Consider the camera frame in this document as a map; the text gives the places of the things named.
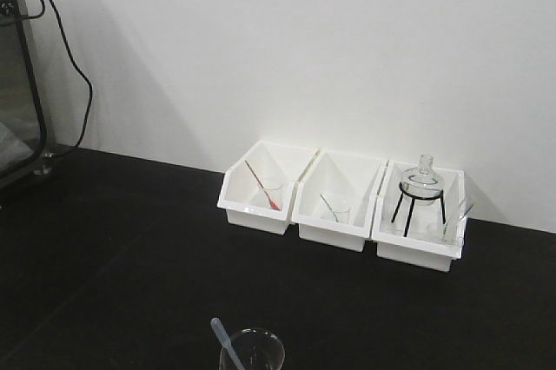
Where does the clear plastic pipette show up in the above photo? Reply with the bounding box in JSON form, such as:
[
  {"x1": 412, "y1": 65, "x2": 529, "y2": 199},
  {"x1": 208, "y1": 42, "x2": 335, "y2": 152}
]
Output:
[{"x1": 209, "y1": 317, "x2": 245, "y2": 370}]

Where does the clear glass beaker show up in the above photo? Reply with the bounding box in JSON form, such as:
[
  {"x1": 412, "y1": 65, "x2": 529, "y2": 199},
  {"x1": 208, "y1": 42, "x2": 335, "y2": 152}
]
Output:
[{"x1": 219, "y1": 328, "x2": 286, "y2": 370}]

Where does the small beaker left bin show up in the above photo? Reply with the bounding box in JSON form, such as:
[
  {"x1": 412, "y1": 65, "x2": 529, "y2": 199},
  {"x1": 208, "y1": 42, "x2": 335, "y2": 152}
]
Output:
[{"x1": 261, "y1": 182, "x2": 283, "y2": 211}]

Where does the small beaker bin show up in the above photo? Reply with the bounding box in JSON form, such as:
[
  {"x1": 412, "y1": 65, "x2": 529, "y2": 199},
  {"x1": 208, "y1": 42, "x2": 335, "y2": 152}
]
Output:
[
  {"x1": 330, "y1": 199, "x2": 351, "y2": 224},
  {"x1": 261, "y1": 182, "x2": 283, "y2": 211}
]

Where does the left white storage bin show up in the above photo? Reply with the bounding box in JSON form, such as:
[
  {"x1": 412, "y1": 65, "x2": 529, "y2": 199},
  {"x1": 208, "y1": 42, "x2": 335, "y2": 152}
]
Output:
[{"x1": 217, "y1": 140, "x2": 319, "y2": 235}]

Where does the white storage bin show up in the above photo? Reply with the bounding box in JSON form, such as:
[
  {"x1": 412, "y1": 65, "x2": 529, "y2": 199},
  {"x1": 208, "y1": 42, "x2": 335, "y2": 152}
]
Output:
[
  {"x1": 217, "y1": 140, "x2": 319, "y2": 235},
  {"x1": 371, "y1": 161, "x2": 467, "y2": 272},
  {"x1": 292, "y1": 149, "x2": 387, "y2": 253}
]

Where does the red stirring rod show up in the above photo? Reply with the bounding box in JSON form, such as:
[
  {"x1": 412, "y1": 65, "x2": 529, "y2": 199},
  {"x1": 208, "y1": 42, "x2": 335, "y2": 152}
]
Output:
[{"x1": 245, "y1": 161, "x2": 280, "y2": 210}]

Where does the green stirring rod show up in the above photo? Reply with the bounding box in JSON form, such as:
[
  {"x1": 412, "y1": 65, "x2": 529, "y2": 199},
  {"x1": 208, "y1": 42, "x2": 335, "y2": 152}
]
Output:
[{"x1": 320, "y1": 194, "x2": 340, "y2": 222}]

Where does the middle white storage bin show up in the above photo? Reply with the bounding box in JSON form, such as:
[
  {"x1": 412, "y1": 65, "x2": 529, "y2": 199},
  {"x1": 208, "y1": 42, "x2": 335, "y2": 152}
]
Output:
[{"x1": 292, "y1": 149, "x2": 387, "y2": 253}]

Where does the small beaker middle bin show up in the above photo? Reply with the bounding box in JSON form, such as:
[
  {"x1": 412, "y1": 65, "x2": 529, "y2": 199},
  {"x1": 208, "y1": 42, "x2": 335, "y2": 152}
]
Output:
[{"x1": 330, "y1": 199, "x2": 351, "y2": 224}]

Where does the round bottom glass flask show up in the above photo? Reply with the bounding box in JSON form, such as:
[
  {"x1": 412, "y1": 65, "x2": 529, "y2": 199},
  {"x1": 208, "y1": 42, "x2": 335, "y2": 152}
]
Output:
[{"x1": 400, "y1": 155, "x2": 444, "y2": 205}]

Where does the right white storage bin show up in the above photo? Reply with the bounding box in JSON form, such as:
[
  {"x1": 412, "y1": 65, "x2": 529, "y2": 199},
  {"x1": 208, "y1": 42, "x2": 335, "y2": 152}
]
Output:
[{"x1": 371, "y1": 161, "x2": 467, "y2": 272}]

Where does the black tripod stand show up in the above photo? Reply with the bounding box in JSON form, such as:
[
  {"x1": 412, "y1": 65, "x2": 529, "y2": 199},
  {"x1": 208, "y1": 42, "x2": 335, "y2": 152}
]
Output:
[{"x1": 391, "y1": 182, "x2": 447, "y2": 237}]

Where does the stainless steel glove box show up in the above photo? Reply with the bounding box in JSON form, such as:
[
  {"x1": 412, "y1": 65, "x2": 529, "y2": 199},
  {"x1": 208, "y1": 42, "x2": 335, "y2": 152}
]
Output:
[{"x1": 1, "y1": 0, "x2": 56, "y2": 204}]

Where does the black power cable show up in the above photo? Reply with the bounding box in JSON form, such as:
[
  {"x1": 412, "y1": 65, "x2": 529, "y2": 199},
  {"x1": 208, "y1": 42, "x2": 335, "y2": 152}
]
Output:
[{"x1": 0, "y1": 0, "x2": 94, "y2": 158}]

